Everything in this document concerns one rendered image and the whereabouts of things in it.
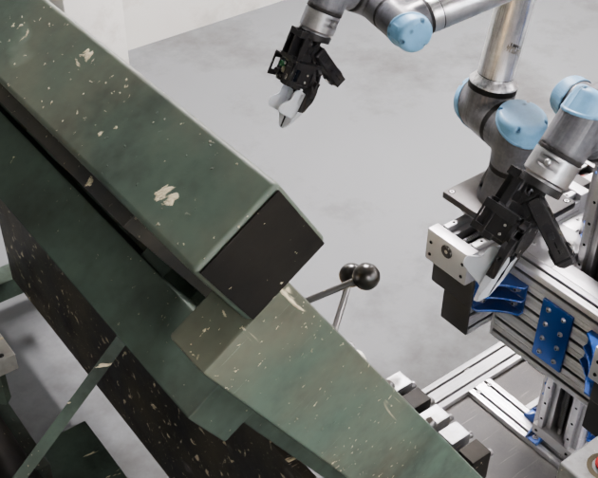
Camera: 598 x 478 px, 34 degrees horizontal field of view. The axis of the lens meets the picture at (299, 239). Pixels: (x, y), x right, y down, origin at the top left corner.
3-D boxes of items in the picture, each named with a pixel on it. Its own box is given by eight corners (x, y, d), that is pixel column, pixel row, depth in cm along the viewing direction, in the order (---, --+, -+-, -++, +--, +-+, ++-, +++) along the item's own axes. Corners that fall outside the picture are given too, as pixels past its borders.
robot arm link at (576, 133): (635, 113, 144) (599, 90, 139) (593, 176, 146) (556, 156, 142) (603, 97, 150) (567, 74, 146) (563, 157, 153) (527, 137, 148)
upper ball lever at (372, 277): (299, 324, 135) (386, 288, 132) (287, 313, 132) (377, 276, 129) (294, 302, 137) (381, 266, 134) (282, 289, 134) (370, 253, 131)
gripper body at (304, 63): (264, 75, 199) (286, 19, 195) (294, 81, 205) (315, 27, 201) (287, 90, 194) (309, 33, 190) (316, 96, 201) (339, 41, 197)
